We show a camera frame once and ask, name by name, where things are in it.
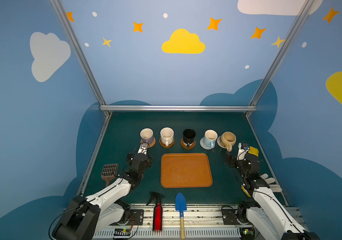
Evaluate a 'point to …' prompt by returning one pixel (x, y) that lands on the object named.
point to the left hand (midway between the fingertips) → (139, 152)
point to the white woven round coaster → (219, 142)
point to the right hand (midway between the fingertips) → (235, 151)
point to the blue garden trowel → (181, 205)
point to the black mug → (188, 135)
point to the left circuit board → (122, 232)
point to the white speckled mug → (167, 134)
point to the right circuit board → (247, 233)
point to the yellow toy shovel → (253, 151)
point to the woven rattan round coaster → (151, 145)
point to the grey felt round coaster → (201, 142)
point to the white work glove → (275, 187)
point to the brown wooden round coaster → (164, 146)
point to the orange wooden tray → (185, 170)
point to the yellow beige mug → (228, 139)
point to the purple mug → (146, 135)
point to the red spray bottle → (157, 211)
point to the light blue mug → (210, 137)
